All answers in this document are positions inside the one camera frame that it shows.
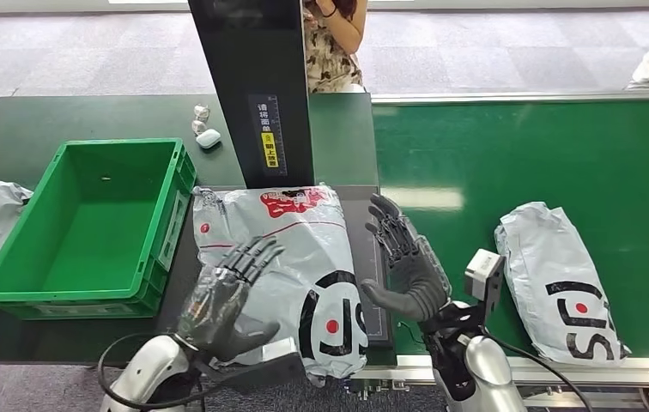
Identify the green plastic crate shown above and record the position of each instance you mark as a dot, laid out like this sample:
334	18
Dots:
97	227

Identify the green conveyor belt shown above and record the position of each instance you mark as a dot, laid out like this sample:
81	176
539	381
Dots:
558	153

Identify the grey package with red print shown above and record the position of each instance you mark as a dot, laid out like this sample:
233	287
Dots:
296	250

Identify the dark green table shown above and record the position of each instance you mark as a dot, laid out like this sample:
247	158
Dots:
29	125

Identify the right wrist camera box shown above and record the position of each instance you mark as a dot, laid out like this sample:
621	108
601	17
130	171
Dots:
484	276

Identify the black scanner column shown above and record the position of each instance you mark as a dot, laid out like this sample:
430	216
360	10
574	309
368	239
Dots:
256	62

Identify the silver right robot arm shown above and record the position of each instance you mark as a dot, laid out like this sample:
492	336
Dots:
486	369

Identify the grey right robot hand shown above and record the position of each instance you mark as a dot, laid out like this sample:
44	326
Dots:
415	278

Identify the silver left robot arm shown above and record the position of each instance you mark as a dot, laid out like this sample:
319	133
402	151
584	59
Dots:
148	369

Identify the grey package with black letters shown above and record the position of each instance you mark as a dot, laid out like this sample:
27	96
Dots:
552	267

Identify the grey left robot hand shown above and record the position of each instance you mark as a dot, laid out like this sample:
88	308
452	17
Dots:
216	307

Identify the small silver wrapped object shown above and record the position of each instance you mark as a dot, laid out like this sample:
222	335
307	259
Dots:
199	127
201	112

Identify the black scanner base plate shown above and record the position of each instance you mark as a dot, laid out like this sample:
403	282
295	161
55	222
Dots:
371	267

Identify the white earbuds case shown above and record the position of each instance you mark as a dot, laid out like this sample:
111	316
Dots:
208	139

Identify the yellow warning label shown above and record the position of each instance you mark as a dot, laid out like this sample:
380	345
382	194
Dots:
270	150

